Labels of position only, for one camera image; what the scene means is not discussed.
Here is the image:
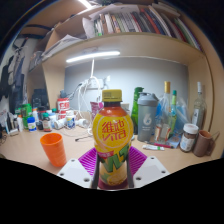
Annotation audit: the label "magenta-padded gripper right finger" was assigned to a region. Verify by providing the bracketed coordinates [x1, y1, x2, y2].
[126, 145, 171, 189]

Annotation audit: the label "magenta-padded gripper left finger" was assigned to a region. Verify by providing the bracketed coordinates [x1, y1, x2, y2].
[56, 147, 101, 190]

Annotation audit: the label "yellow tea drink bottle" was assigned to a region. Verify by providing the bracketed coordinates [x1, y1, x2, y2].
[91, 88, 135, 190]

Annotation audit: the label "white and green tube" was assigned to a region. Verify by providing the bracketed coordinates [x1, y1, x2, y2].
[142, 143, 166, 152]

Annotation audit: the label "orange plastic cup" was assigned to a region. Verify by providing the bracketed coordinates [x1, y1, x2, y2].
[39, 132, 68, 168]

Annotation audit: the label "brown jar with white lid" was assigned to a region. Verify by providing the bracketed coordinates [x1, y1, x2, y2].
[179, 123, 200, 153]

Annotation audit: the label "grey shaker bottle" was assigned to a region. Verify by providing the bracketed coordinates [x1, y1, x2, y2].
[136, 92, 160, 142]

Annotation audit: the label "brown ceramic mug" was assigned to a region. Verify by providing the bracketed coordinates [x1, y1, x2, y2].
[192, 129, 216, 158]

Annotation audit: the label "clear bottle with gold cap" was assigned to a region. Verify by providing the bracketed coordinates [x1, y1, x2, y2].
[154, 80, 174, 143]

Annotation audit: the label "white bottle with blue label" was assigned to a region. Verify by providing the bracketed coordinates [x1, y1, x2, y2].
[27, 115, 37, 132]

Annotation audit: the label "slim green bottle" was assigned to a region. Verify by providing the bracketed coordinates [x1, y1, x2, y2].
[169, 89, 180, 132]

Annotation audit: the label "dark green glass bottle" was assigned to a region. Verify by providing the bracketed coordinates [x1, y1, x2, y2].
[130, 86, 145, 135]

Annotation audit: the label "red and white can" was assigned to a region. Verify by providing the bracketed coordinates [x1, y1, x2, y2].
[56, 97, 71, 120]

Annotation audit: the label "pink carton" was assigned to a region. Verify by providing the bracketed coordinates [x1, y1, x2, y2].
[89, 100, 105, 121]

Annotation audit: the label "green plastic container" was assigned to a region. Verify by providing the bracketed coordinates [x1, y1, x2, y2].
[20, 103, 33, 129]

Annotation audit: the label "clear glass bottle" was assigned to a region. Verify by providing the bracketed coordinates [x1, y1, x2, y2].
[191, 81, 208, 131]

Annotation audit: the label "light wooden wardrobe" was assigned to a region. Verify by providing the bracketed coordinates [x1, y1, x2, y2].
[201, 33, 224, 159]

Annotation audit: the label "dark hanging clothes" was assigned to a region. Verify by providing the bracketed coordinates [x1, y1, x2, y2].
[0, 38, 29, 116]

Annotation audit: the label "white under-shelf light bar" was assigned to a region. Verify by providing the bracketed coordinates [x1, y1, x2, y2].
[65, 49, 122, 64]

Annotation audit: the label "wooden shelf unit with books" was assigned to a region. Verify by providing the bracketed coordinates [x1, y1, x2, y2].
[28, 0, 208, 74]

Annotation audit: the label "white wall socket with cables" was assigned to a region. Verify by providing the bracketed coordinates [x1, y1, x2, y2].
[82, 76, 106, 91]

